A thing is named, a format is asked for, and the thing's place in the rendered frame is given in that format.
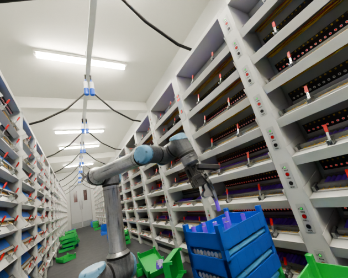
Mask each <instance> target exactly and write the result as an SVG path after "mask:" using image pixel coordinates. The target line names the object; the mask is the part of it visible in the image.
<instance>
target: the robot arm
mask: <svg viewBox="0 0 348 278"><path fill-rule="evenodd" d="M169 141H170V142H169V143H168V144H167V145H165V146H163V147H161V146H148V145H140V146H138V147H137V148H136V149H135V151H134V152H132V153H130V154H127V155H126V156H124V157H121V158H119V159H117V160H115V161H112V162H110V163H108V164H106V165H104V166H102V167H94V168H92V169H90V170H89V171H88V173H87V175H86V179H87V182H88V183H89V184H91V185H94V186H100V185H102V188H103V196H104V207H105V213H106V224H107V235H108V246H109V254H108V255H107V263H106V262H105V261H100V262H98V263H95V264H93V265H91V266H89V267H87V268H85V269H84V270H83V271H82V272H81V273H80V274H79V277H78V278H132V277H133V276H134V275H135V273H136V270H137V262H136V257H135V255H134V254H133V253H132V252H130V250H129V249H128V248H127V247H126V241H125V233H124V224H123V215H122V206H121V201H120V192H119V183H120V182H121V179H122V175H121V173H124V172H127V171H129V170H132V169H135V168H137V167H141V166H144V165H147V164H150V163H157V164H158V165H166V164H168V163H169V162H170V161H172V160H173V159H175V158H177V157H179V159H180V160H181V162H182V164H183V166H184V167H185V166H186V167H185V168H184V169H183V170H184V171H185V173H186V175H187V177H188V180H189V182H190V184H191V186H192V188H197V187H200V186H202V189H203V191H202V193H201V196H202V197H210V196H211V197H212V198H215V200H216V201H217V195H216V192H215V189H214V186H213V184H212V182H211V180H210V179H209V177H208V175H207V174H206V172H205V171H204V170H213V171H216V170H218V169H220V165H219V164H202V163H199V161H198V159H199V157H198V156H197V154H196V152H195V150H194V149H193V147H192V145H191V143H190V142H189V140H188V137H187V136H186V135H185V133H178V134H176V135H174V136H172V137H171V138H170V139H169ZM197 163H198V164H197ZM196 164H197V165H196ZM193 168H194V169H193Z"/></svg>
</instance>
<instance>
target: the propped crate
mask: <svg viewBox="0 0 348 278"><path fill-rule="evenodd" d="M137 256H138V262H139V264H140V266H141V267H142V269H143V271H144V273H145V275H146V277H147V278H155V277H157V276H159V275H161V274H163V273H164V269H163V268H161V269H156V261H157V260H160V259H163V258H162V257H161V255H160V254H159V253H158V251H157V250H156V248H155V246H153V249H150V250H148V251H145V252H143V253H139V252H137ZM163 261H164V260H163Z"/></svg>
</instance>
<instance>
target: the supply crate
mask: <svg viewBox="0 0 348 278"><path fill-rule="evenodd" d="M255 209H256V211H248V212H229V209H228V207H226V208H224V209H223V210H224V212H225V211H228V213H229V217H230V220H231V224H232V225H231V226H230V228H228V229H226V230H225V228H224V224H223V220H222V218H223V217H225V213H224V214H222V215H220V216H218V217H216V218H213V219H211V220H209V221H207V222H205V223H206V226H207V230H208V233H204V232H203V230H202V224H199V225H197V226H196V231H197V232H192V229H191V228H189V225H188V224H184V225H182V227H183V232H184V237H185V240H186V245H187V246H189V247H197V248H204V249H211V250H218V251H223V252H225V251H227V250H228V249H230V248H231V247H233V246H234V245H236V244H237V243H239V242H240V241H242V240H243V239H245V238H246V237H248V236H249V235H251V234H253V233H254V232H256V231H257V230H258V229H260V228H262V227H263V226H265V225H266V224H267V222H266V219H265V216H264V214H263V211H262V208H261V205H256V206H255ZM241 213H244V214H245V217H246V219H245V220H243V221H242V219H241V216H240V214H241ZM213 221H217V224H216V225H214V226H213Z"/></svg>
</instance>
